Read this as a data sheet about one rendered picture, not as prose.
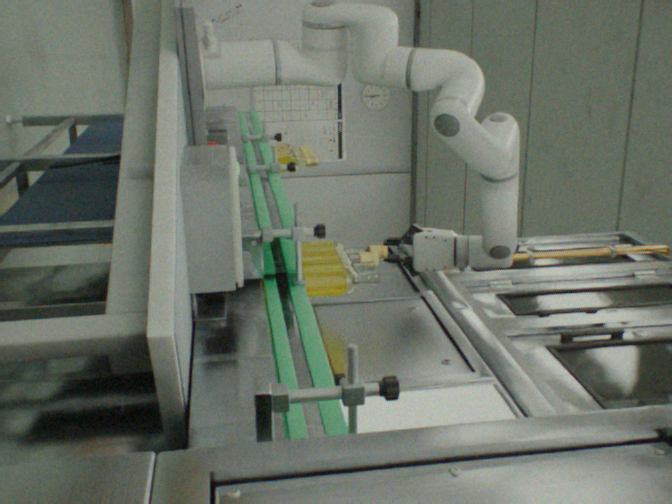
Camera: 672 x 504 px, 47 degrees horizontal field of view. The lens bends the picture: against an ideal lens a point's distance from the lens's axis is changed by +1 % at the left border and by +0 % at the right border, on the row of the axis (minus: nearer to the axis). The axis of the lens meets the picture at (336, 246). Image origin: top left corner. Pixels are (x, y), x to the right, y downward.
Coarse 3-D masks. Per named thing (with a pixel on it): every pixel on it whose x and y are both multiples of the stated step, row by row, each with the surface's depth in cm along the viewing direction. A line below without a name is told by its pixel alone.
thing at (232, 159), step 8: (232, 152) 132; (232, 160) 126; (232, 168) 124; (232, 176) 124; (232, 184) 125; (232, 192) 125; (232, 200) 126; (232, 208) 126; (232, 216) 127; (240, 224) 127; (240, 232) 127; (240, 240) 127; (240, 248) 128; (240, 256) 128; (240, 264) 129; (240, 272) 129; (240, 280) 130
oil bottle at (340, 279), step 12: (336, 264) 167; (312, 276) 162; (324, 276) 163; (336, 276) 163; (348, 276) 164; (312, 288) 163; (324, 288) 164; (336, 288) 164; (348, 288) 165; (264, 300) 163
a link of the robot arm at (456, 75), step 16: (416, 48) 154; (416, 64) 151; (432, 64) 151; (448, 64) 152; (464, 64) 153; (416, 80) 152; (432, 80) 153; (448, 80) 155; (464, 80) 153; (480, 80) 155; (464, 96) 150; (480, 96) 154
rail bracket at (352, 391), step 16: (352, 352) 87; (352, 368) 88; (256, 384) 87; (272, 384) 89; (352, 384) 88; (368, 384) 90; (384, 384) 89; (256, 400) 86; (272, 400) 87; (288, 400) 87; (304, 400) 88; (320, 400) 89; (352, 400) 89; (256, 416) 87; (272, 416) 87; (352, 416) 90; (256, 432) 88; (272, 432) 87; (352, 432) 91
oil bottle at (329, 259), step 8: (312, 256) 172; (320, 256) 172; (328, 256) 173; (336, 256) 172; (344, 256) 173; (304, 264) 168; (312, 264) 168; (320, 264) 168; (328, 264) 168; (352, 264) 171
